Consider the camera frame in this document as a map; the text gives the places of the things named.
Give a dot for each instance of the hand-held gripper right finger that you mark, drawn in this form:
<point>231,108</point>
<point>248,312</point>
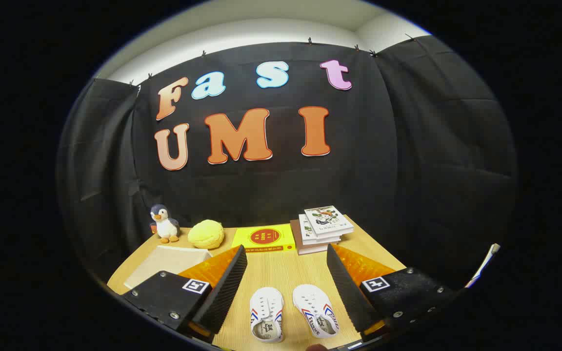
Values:
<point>347,287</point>

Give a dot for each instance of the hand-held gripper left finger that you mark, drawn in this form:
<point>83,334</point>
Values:
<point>225,292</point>

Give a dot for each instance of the white canvas shoe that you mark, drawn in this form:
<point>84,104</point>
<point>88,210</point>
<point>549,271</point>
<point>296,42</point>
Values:
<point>266,307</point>
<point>312,304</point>

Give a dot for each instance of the beige fabric storage box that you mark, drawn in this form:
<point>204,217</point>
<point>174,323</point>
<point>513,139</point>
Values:
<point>166,261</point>

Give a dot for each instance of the yellow round plush toy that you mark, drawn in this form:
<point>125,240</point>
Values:
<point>206,234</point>

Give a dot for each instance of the yellow book with red circle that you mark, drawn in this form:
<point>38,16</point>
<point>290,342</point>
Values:
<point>264,238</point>

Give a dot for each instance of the white illustrated book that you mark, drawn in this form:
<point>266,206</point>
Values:
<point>306,230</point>
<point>328,220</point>

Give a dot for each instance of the penguin plush toy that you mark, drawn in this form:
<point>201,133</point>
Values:
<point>165,226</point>

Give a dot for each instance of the black backdrop cloth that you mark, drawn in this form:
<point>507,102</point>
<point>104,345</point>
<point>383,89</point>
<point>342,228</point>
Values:
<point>261,185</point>

